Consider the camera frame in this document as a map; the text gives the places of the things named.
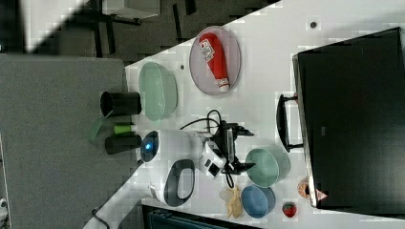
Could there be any green colander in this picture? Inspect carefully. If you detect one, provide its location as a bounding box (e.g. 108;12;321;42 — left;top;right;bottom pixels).
139;62;178;121

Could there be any grey round plate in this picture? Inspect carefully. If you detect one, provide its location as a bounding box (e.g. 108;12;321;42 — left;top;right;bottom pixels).
189;26;241;95

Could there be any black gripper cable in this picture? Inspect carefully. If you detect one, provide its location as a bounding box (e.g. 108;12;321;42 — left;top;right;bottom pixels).
180;109;235;189

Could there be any green mug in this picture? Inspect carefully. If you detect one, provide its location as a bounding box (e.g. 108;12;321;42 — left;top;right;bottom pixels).
245;145;290;187

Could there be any red ketchup bottle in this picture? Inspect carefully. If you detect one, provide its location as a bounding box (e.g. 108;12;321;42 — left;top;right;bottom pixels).
199;32;230;93

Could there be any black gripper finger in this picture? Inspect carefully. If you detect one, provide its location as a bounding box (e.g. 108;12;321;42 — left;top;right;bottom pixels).
237;126;254;136
235;162;255;174

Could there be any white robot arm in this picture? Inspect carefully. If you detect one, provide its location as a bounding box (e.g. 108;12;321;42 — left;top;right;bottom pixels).
83;121;254;229

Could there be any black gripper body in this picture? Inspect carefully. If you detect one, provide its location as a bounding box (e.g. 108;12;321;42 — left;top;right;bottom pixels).
214;120;237;175

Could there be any black utensil cup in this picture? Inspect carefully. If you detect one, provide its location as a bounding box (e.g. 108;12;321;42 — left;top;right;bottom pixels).
100;92;142;116

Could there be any toaster oven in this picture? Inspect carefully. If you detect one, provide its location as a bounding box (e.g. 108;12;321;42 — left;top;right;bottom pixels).
276;28;405;219

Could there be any toy strawberry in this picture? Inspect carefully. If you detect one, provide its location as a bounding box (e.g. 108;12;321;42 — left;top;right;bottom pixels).
282;202;297;218

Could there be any blue mug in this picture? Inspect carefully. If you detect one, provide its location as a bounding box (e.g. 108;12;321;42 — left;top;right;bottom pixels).
241;185;276;219

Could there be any toy orange slice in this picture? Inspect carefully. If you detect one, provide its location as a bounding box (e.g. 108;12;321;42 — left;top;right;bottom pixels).
297;181;309;198

